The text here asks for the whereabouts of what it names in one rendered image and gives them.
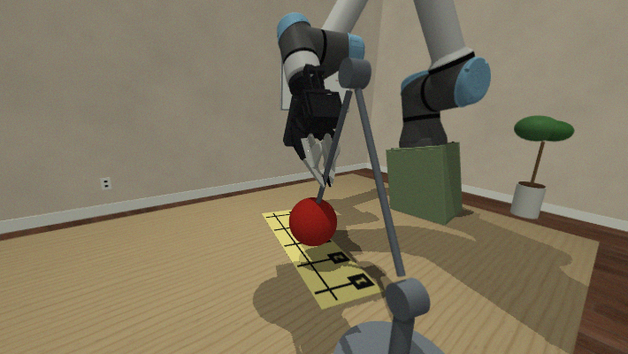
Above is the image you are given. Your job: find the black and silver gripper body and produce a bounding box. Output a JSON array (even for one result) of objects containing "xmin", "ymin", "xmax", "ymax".
[{"xmin": 288, "ymin": 64, "xmax": 342, "ymax": 141}]

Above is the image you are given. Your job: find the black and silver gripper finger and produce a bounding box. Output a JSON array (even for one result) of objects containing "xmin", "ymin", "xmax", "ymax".
[
  {"xmin": 289, "ymin": 126, "xmax": 325, "ymax": 188},
  {"xmin": 321, "ymin": 129, "xmax": 341, "ymax": 188}
]

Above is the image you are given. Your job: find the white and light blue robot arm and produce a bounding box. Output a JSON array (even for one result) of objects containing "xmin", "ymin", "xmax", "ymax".
[{"xmin": 277, "ymin": 0, "xmax": 491, "ymax": 148}]

